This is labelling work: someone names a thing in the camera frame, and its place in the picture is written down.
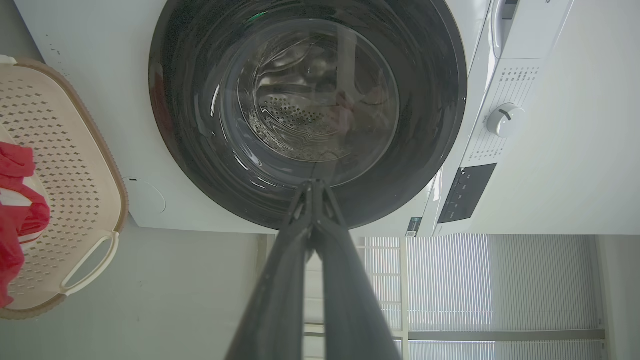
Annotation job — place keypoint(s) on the round white filter cover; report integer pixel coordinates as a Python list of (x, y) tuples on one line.
[(145, 197)]

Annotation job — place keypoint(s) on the white window blinds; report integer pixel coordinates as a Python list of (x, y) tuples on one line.
[(450, 285)]

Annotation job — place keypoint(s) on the beige perforated laundry basket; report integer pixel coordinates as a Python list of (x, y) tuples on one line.
[(65, 165)]

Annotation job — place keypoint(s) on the small dark corner sticker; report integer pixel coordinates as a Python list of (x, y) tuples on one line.
[(414, 227)]

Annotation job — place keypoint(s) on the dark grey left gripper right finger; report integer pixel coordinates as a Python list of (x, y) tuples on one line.
[(350, 290)]

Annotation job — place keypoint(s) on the white round program knob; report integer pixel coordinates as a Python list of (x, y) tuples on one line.
[(504, 120)]

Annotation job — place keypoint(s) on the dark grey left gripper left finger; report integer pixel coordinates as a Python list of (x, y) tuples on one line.
[(280, 280)]

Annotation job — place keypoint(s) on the round black glass washer door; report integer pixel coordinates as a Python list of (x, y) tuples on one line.
[(200, 125)]

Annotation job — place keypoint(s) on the white detergent drawer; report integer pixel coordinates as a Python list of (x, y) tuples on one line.
[(535, 30)]

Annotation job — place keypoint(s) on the black washer display panel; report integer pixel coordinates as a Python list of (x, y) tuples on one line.
[(467, 192)]

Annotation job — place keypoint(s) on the red garment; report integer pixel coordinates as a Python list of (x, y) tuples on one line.
[(12, 230)]

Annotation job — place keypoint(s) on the white front-load washing machine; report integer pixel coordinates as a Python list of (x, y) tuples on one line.
[(100, 100)]

